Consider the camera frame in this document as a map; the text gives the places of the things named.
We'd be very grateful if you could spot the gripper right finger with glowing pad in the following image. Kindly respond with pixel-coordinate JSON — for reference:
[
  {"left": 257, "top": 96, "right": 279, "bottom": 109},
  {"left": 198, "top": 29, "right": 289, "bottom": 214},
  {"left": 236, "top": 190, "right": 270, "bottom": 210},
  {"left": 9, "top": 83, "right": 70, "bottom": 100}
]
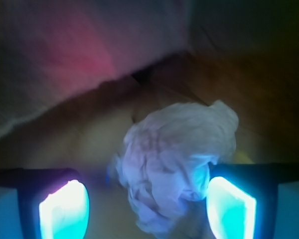
[{"left": 206, "top": 163, "right": 299, "bottom": 239}]

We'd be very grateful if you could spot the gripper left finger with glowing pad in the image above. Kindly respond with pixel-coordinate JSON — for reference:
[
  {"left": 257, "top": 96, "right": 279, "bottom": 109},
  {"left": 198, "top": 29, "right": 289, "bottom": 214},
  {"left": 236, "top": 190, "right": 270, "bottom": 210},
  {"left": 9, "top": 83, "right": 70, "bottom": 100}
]
[{"left": 0, "top": 168, "right": 90, "bottom": 239}]

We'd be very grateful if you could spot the white paper ball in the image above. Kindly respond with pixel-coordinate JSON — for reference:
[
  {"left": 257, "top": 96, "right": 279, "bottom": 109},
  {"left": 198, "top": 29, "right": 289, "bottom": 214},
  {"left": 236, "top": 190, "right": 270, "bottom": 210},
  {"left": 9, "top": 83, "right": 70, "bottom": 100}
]
[{"left": 108, "top": 100, "right": 239, "bottom": 238}]

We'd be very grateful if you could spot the brown paper bag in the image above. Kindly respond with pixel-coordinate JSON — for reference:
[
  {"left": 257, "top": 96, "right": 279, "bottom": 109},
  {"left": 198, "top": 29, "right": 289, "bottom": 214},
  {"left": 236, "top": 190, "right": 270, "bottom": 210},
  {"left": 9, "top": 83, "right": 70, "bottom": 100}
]
[{"left": 0, "top": 54, "right": 299, "bottom": 239}]

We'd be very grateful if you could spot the yellow towel cloth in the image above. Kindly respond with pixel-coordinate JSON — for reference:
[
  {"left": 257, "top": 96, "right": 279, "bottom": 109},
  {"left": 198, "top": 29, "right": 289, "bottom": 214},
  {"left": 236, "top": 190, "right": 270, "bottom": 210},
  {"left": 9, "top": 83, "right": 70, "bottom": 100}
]
[{"left": 0, "top": 0, "right": 190, "bottom": 138}]

